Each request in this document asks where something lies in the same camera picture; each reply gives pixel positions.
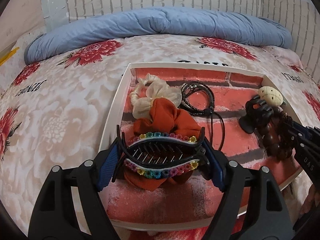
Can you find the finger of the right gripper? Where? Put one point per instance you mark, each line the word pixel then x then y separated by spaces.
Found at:
pixel 307 132
pixel 288 132

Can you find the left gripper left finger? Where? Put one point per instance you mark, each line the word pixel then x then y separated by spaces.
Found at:
pixel 54 216

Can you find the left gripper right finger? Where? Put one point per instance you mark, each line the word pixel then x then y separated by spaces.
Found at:
pixel 266 217

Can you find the black hair claw clip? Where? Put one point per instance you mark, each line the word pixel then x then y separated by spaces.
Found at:
pixel 258 115

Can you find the plush ice cream toy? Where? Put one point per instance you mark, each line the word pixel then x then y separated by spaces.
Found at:
pixel 271 95

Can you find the rainbow rhinestone hair clip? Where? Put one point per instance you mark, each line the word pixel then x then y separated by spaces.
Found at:
pixel 156 155

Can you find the orange scrunchie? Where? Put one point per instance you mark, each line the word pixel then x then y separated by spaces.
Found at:
pixel 164 117

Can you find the person right hand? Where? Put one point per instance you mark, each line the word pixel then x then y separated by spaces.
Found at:
pixel 313 197

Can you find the white tray brick lining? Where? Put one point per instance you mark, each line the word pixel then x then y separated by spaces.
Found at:
pixel 192 204

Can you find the pink pillow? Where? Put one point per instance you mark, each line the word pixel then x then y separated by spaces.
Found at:
pixel 284 56

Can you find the floral red bed blanket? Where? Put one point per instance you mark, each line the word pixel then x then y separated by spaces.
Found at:
pixel 48 118

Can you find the rolled blue quilt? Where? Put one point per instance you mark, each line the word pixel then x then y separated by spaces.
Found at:
pixel 231 26

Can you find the yellow cloth strip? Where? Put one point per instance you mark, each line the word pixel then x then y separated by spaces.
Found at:
pixel 8 55

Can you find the clear plastic sheet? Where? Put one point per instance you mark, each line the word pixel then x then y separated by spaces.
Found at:
pixel 55 13

